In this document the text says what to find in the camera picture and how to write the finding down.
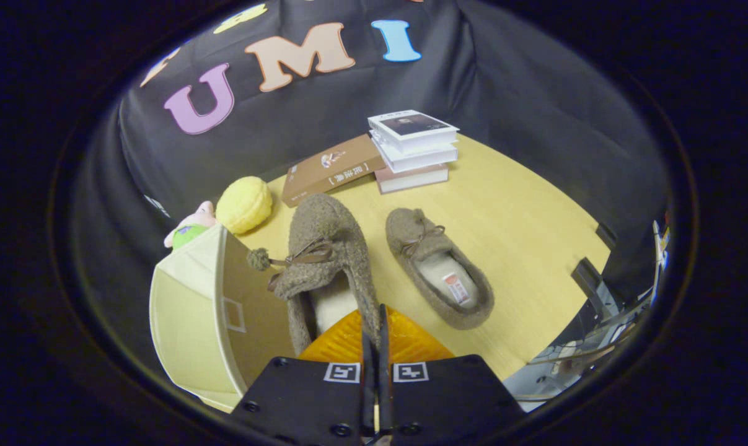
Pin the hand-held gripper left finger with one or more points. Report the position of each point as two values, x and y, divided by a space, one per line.
367 378

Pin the brown book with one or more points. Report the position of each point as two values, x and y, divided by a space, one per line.
330 170

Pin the brown fuzzy shoe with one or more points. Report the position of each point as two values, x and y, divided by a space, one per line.
423 241
330 248

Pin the black upright block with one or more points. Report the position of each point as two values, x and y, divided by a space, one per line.
606 235
587 279

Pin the yellow round plush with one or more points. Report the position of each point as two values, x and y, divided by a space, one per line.
243 204

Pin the pink and green plush toy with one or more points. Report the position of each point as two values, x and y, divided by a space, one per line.
191 232

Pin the plain white book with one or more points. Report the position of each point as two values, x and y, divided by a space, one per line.
420 158

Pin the black backdrop cloth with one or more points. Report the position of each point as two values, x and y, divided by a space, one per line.
504 80

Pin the pale pink book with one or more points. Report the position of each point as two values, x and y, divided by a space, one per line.
411 179

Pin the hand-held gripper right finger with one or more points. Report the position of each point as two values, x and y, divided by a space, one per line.
384 378

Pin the white book with dark photo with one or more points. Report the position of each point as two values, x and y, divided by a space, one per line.
411 127

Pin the beige fabric storage box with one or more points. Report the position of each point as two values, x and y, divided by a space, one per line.
188 310

